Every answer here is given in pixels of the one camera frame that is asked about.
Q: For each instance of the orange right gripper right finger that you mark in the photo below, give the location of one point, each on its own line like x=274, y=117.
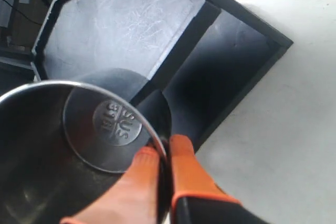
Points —
x=196, y=197

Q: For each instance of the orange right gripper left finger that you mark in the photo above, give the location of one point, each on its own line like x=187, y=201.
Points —
x=132, y=199

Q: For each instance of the stainless steel cup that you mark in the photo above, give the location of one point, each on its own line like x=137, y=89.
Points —
x=65, y=143

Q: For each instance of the black metal rack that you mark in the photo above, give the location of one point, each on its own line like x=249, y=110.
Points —
x=206, y=55

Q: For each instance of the cardboard box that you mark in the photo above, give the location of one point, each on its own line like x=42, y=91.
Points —
x=21, y=21

